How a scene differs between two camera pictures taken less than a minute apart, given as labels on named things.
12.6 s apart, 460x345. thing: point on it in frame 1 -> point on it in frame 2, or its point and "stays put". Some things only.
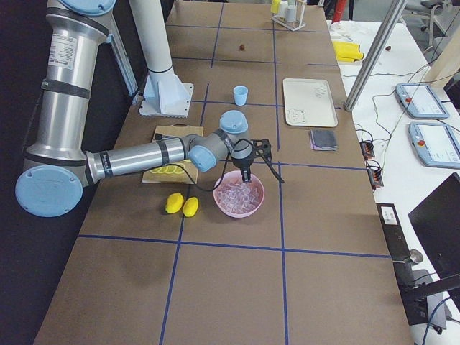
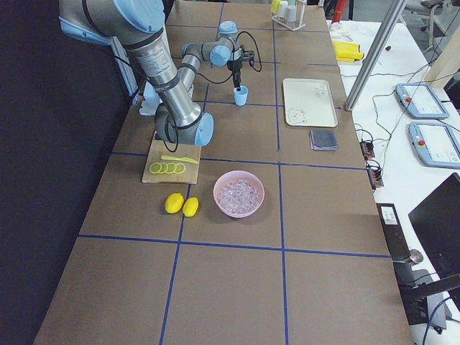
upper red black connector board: [368, 149] stays put
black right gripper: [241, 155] -> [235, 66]
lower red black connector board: [375, 177] stays put
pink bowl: [236, 198] stays put
